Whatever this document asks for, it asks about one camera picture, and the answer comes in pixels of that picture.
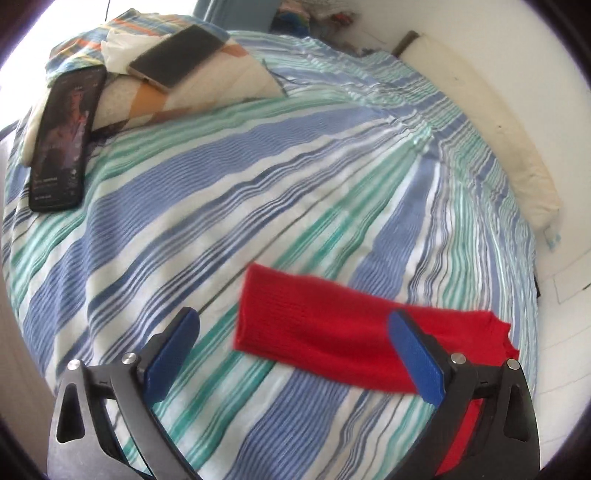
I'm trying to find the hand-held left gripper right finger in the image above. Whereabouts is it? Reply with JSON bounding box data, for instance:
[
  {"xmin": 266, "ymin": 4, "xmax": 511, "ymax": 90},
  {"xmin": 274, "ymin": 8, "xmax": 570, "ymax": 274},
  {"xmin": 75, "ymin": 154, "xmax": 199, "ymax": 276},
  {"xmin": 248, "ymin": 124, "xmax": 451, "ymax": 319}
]
[{"xmin": 387, "ymin": 310, "xmax": 541, "ymax": 480}]

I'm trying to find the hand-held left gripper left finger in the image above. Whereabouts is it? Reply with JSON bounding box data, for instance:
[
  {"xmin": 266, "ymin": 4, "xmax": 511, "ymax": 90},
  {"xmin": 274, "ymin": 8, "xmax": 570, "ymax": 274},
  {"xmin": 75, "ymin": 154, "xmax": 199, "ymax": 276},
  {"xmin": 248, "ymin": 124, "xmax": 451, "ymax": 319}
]
[{"xmin": 46, "ymin": 307, "xmax": 201, "ymax": 480}]

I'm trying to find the red knit sweater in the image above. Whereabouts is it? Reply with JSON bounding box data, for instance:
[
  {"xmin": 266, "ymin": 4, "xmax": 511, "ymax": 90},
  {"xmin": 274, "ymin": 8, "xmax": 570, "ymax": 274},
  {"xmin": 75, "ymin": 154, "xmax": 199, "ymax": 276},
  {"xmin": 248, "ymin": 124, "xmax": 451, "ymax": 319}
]
[{"xmin": 232, "ymin": 264, "xmax": 520, "ymax": 479}]

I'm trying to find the pile of clothes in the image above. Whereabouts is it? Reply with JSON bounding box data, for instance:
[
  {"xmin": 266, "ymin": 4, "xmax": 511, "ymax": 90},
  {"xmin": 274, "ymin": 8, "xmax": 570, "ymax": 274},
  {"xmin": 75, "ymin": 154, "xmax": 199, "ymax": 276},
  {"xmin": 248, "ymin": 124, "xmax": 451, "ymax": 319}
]
[{"xmin": 272, "ymin": 0, "xmax": 365, "ymax": 54}]

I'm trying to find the white wardrobe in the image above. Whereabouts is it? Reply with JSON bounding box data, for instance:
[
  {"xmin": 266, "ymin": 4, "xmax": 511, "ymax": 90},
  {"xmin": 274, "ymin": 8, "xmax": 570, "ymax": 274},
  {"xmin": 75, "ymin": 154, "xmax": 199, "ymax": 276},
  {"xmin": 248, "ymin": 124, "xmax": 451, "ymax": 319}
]
[{"xmin": 536, "ymin": 249, "xmax": 591, "ymax": 444}]

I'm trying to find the striped bed sheet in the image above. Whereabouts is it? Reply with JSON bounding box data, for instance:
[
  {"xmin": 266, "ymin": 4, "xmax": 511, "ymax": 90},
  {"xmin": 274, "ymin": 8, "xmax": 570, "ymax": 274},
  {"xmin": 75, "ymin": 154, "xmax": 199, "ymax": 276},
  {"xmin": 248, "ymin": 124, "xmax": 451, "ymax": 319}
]
[{"xmin": 0, "ymin": 30, "xmax": 542, "ymax": 480}]

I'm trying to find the black smartphone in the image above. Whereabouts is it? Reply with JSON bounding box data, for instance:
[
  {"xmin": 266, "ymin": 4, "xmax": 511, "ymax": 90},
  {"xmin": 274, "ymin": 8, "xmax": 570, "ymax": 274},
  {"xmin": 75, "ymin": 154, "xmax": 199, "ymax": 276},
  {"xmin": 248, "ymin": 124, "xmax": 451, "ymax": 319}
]
[{"xmin": 28, "ymin": 66, "xmax": 108, "ymax": 212}]

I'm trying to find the long cream pillow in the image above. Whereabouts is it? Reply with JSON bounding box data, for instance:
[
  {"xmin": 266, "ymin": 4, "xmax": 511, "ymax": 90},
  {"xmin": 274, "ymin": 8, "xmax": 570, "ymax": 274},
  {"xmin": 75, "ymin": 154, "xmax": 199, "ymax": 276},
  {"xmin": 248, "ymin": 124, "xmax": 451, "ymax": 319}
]
[{"xmin": 398, "ymin": 31, "xmax": 563, "ymax": 232}]

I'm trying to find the patterned pillow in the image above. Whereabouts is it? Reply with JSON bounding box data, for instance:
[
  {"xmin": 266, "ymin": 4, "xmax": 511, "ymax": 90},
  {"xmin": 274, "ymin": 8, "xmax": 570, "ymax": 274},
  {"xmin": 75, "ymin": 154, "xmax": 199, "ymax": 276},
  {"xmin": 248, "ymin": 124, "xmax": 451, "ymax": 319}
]
[{"xmin": 21, "ymin": 7, "xmax": 288, "ymax": 162}]

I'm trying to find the gold smartphone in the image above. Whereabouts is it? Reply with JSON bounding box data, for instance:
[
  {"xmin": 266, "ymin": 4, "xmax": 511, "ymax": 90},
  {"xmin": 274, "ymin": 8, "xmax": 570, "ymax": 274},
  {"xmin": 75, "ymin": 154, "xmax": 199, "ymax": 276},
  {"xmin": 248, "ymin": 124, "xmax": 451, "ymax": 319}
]
[{"xmin": 128, "ymin": 25, "xmax": 227, "ymax": 93}]

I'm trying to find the white crumpled tissue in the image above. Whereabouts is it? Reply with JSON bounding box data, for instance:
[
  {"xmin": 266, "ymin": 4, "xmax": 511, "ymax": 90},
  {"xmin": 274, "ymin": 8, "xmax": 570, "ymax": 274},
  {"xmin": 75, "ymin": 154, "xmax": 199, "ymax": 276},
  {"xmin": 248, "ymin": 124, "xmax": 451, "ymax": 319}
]
[{"xmin": 100, "ymin": 30, "xmax": 160, "ymax": 75}]

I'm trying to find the blue curtain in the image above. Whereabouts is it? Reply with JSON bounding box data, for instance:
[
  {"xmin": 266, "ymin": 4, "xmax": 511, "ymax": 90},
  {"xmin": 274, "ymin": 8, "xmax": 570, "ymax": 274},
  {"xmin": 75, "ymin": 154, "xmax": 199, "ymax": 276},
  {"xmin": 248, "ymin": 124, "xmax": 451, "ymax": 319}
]
[{"xmin": 191, "ymin": 0, "xmax": 232, "ymax": 31}]

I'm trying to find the dark wooden bed frame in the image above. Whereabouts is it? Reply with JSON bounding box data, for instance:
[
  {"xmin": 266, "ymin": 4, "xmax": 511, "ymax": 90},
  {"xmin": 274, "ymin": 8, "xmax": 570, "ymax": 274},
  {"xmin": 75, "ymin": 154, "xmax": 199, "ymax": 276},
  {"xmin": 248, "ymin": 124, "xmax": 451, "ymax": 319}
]
[{"xmin": 392, "ymin": 30, "xmax": 421, "ymax": 54}]

